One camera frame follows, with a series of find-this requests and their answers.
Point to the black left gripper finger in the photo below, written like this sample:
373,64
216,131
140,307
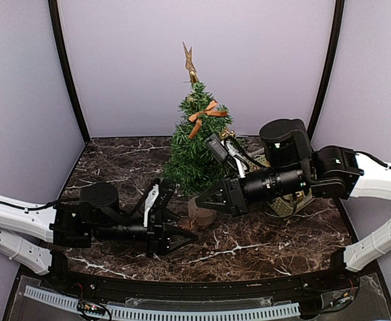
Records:
172,246
179,234

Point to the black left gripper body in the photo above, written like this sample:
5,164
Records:
154,239

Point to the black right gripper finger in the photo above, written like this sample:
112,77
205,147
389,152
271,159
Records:
213,193
221,206

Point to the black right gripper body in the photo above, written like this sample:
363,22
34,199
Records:
236,195

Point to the small green christmas tree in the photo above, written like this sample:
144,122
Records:
192,165

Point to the beige plastic basket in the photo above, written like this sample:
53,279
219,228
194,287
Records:
285,206

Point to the brown ribbon bow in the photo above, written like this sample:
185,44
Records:
209,111

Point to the gold star tree topper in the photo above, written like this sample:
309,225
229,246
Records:
189,65

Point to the gold Merry Christmas sign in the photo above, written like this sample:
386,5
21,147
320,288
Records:
227,132

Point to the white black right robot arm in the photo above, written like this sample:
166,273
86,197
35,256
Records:
332,172

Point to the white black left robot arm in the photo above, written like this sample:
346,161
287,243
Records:
95,214

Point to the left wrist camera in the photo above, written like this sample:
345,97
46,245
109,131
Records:
156,198

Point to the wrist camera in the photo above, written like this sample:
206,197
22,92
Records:
156,198
226,153

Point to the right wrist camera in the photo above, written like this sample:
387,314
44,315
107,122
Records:
226,153

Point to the grey slotted cable duct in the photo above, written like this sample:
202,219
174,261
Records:
163,310

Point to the black front rail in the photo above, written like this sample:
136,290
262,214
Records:
303,287

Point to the right black frame post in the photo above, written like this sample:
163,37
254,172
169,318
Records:
328,67

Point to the black frame post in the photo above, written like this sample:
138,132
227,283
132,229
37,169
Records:
328,67
66,70

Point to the left black frame post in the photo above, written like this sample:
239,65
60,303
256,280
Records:
66,70

